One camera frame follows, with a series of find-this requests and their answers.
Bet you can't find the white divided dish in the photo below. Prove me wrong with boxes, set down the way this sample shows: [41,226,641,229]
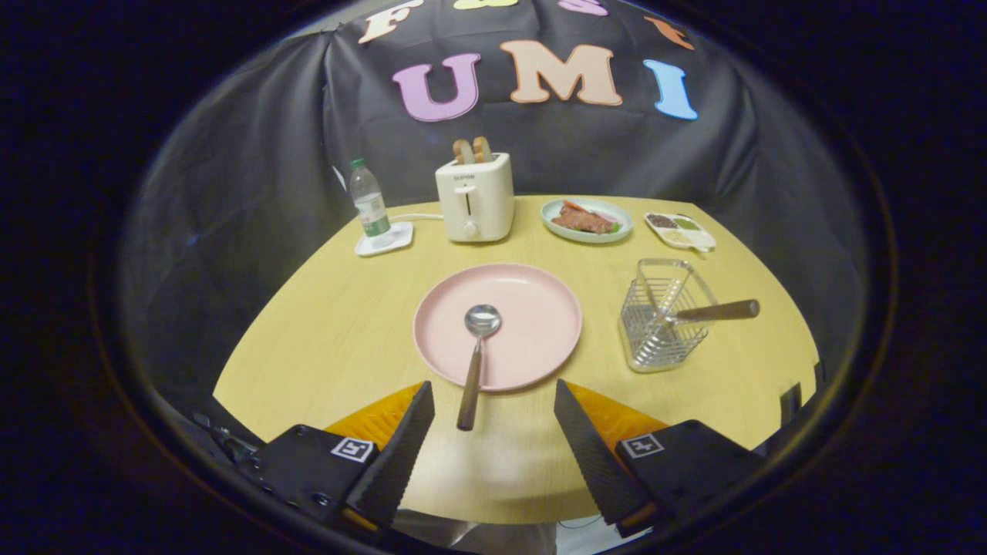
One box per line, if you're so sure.
[645,213,716,254]

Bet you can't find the pink round plate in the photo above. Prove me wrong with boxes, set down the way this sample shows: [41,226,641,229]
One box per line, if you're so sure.
[413,263,584,392]

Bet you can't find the cream white toaster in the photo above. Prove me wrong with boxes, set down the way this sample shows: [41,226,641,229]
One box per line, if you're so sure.
[435,152,515,244]

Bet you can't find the wooden handled fork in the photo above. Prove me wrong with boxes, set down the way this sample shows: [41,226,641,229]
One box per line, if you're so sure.
[648,299,761,332]

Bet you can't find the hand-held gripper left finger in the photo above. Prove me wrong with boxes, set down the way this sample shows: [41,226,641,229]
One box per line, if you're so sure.
[245,381,436,533]

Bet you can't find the pale green food plate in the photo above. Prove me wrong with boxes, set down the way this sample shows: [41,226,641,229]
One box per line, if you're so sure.
[541,197,634,244]

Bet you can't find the brown meat slices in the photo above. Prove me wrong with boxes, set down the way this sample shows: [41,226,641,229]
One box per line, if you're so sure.
[551,207,615,234]

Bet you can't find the metal wire cutlery rack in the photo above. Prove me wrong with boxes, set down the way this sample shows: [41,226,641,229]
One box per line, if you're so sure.
[618,258,719,374]

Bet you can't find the wooden handled spoon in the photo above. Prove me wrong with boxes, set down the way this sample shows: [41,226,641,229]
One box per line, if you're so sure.
[456,304,503,432]

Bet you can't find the white square coaster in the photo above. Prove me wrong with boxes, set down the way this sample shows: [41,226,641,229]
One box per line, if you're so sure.
[355,221,415,257]

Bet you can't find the clear plastic water bottle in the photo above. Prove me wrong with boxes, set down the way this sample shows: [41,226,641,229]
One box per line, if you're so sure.
[349,158,392,240]

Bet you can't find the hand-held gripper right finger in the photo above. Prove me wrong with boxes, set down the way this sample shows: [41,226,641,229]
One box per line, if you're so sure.
[554,378,766,538]

